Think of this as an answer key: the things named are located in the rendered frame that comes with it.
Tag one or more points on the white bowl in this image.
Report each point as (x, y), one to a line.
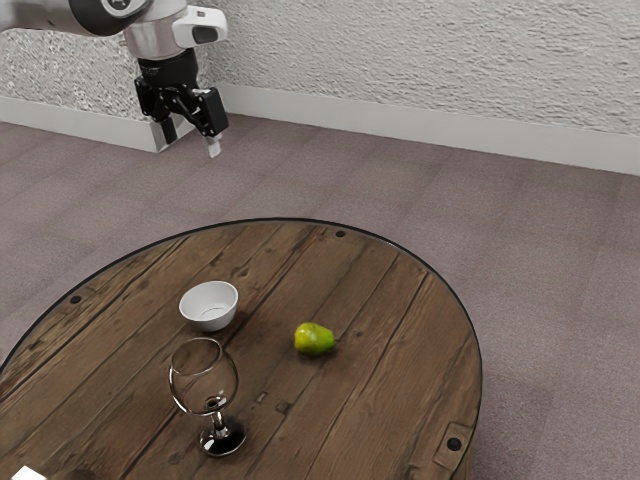
(209, 306)

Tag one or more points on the clear wine glass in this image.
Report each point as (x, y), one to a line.
(202, 375)

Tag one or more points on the small white block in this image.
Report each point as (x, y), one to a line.
(26, 474)

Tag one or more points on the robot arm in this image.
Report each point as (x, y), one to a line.
(150, 30)

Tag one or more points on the green pear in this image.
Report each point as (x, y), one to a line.
(313, 339)

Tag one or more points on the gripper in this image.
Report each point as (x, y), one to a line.
(165, 75)

